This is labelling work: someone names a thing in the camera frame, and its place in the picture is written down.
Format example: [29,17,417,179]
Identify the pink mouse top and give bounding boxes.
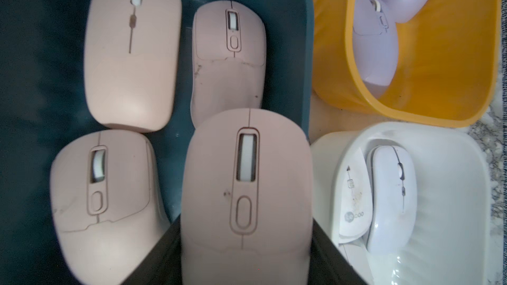
[180,109,313,284]

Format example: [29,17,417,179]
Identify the yellow storage box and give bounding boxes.
[312,0,501,128]

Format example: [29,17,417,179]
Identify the white mouse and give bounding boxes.
[331,149,373,244]
[339,240,374,284]
[365,145,417,255]

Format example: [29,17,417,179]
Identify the white storage box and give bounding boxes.
[311,122,491,284]

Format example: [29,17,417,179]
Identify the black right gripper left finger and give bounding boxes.
[122,216,182,285]

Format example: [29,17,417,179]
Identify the teal storage box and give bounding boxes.
[1,0,314,284]

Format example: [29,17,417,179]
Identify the peach pink mouse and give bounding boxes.
[84,0,182,133]

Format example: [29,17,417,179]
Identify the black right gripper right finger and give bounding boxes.
[310,221,366,285]

